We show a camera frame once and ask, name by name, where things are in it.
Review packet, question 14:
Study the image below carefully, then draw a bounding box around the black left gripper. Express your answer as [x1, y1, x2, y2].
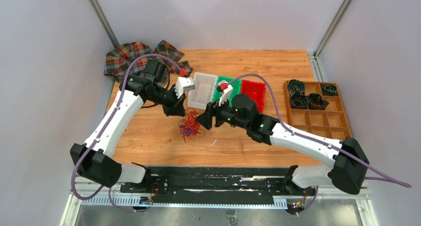
[148, 84, 187, 117]

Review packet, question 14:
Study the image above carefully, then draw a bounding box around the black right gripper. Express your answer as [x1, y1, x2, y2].
[195, 94, 248, 130]

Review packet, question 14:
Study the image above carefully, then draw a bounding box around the coloured cable bundle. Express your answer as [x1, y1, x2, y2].
[178, 108, 206, 144]

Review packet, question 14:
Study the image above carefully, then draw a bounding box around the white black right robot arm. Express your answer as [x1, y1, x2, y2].
[196, 94, 369, 195]

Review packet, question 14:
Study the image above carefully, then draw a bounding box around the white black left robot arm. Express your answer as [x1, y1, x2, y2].
[70, 59, 195, 193]

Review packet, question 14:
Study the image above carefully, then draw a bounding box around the white plastic bin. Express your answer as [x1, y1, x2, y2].
[187, 72, 218, 110]

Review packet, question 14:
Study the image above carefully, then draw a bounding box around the green plastic bin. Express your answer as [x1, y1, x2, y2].
[211, 75, 242, 106]

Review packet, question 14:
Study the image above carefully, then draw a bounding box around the red plastic bin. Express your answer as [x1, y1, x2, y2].
[240, 79, 266, 113]

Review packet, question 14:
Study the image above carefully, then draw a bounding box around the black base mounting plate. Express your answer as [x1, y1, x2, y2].
[88, 165, 316, 207]

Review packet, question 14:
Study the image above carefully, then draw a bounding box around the plaid cloth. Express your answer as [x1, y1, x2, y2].
[103, 40, 193, 82]

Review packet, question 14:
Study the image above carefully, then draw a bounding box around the wooden compartment tray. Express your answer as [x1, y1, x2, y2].
[284, 79, 352, 140]

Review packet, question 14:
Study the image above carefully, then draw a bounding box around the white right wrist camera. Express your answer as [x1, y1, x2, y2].
[216, 80, 233, 106]

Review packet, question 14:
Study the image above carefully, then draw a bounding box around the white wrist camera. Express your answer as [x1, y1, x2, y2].
[175, 76, 195, 99]
[216, 80, 233, 106]

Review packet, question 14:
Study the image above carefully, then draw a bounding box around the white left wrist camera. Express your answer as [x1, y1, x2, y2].
[175, 76, 195, 99]

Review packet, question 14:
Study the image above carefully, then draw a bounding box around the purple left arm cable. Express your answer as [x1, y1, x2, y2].
[70, 54, 187, 213]

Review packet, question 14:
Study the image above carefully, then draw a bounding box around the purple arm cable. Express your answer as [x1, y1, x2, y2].
[70, 54, 187, 213]
[225, 73, 412, 216]

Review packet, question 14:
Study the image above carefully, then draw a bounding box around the aluminium frame rail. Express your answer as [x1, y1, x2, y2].
[70, 172, 372, 210]

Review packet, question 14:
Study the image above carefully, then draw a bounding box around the left aluminium corner post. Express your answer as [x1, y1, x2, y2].
[88, 0, 120, 48]

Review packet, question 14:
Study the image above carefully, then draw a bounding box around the aluminium corner post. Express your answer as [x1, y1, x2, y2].
[313, 0, 353, 58]
[88, 0, 120, 48]

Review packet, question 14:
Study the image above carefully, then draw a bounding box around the right aluminium corner post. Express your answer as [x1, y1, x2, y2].
[313, 0, 353, 58]

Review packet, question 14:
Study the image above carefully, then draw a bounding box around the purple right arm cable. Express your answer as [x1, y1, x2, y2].
[225, 73, 412, 216]

